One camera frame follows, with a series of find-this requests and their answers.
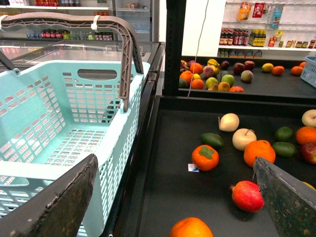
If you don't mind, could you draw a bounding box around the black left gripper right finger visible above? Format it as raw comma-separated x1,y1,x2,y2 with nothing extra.
253,158,316,237

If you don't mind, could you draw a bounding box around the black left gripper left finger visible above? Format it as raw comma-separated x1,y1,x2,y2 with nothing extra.
0,154,98,237

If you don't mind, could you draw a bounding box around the yellow lemon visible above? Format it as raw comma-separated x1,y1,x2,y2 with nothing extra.
302,181,316,190

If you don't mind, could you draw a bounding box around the light teal shopping basket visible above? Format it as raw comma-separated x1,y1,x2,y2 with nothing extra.
0,60,150,237

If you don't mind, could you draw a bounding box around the red pomegranate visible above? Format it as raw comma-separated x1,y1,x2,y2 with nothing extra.
230,181,264,213

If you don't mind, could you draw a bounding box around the green lime lower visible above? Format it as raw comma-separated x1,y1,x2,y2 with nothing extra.
272,142,297,158

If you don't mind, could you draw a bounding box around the green lime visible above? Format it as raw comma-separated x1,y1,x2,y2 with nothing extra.
275,126,293,142
272,142,297,158

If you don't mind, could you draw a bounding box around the red apple centre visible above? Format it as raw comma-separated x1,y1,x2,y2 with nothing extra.
301,142,316,165

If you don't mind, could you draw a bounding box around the large orange front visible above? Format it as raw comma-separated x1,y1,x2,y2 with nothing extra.
243,140,276,167

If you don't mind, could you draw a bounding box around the small mandarin orange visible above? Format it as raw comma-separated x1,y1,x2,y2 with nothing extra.
296,126,316,145

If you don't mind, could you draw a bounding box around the green lime upper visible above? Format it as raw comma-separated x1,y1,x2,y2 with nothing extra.
275,126,293,142

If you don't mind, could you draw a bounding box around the white apple front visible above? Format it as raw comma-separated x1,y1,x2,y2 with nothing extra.
232,128,257,151

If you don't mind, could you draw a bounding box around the white apple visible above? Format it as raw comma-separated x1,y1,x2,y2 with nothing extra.
232,128,257,151
302,109,316,128

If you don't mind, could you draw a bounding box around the white apple back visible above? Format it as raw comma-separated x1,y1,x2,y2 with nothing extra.
302,109,316,128

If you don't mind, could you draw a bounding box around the orange persimmon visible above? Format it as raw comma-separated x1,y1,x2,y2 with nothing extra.
192,145,219,171

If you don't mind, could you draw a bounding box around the dark green avocado left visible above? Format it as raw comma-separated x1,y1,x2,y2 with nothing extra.
200,133,224,149

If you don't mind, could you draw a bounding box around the white onion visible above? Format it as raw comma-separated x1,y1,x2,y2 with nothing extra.
218,113,239,132

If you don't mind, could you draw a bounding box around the orange at bottom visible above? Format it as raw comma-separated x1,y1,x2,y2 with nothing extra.
169,217,213,237

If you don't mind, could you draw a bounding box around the blue small basket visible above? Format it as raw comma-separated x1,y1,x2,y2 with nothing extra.
300,56,316,87

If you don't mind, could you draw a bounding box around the glass freezer chest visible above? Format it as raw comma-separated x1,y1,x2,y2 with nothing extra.
0,39,165,75

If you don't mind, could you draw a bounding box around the black shelf post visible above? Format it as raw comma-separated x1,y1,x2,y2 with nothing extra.
163,0,187,96

